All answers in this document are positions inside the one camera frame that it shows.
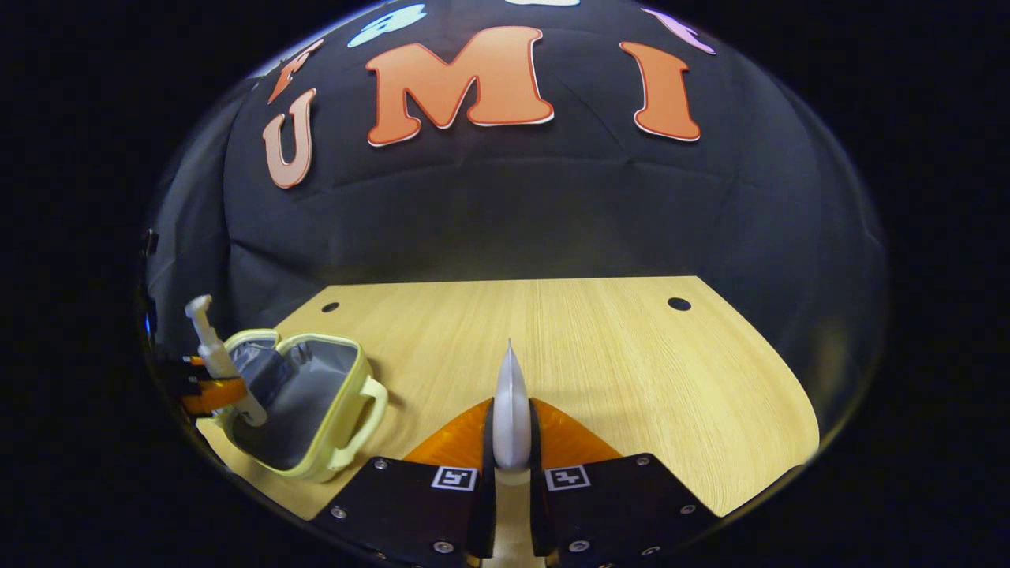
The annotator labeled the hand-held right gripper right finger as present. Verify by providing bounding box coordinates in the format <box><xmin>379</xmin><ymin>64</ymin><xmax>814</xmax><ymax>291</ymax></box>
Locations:
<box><xmin>529</xmin><ymin>398</ymin><xmax>719</xmax><ymax>568</ymax></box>

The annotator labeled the white squeeze tube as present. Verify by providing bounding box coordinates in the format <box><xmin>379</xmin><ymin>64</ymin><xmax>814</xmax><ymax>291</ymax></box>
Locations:
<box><xmin>491</xmin><ymin>339</ymin><xmax>534</xmax><ymax>486</ymax></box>

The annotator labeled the pale yellow suitcase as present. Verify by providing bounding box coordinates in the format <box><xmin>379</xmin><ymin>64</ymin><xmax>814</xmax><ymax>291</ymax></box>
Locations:
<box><xmin>213</xmin><ymin>327</ymin><xmax>390</xmax><ymax>484</ymax></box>

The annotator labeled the white pump bottle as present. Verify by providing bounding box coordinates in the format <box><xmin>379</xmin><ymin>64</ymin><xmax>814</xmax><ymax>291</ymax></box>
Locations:
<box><xmin>184</xmin><ymin>294</ymin><xmax>269</xmax><ymax>428</ymax></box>

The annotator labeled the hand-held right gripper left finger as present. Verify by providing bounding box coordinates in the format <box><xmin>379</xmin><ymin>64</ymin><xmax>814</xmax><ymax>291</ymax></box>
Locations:
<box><xmin>312</xmin><ymin>398</ymin><xmax>498</xmax><ymax>568</ymax></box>

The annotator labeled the black backdrop cloth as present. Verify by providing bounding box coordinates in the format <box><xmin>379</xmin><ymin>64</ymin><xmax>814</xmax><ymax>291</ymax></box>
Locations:
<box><xmin>146</xmin><ymin>0</ymin><xmax>888</xmax><ymax>443</ymax></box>

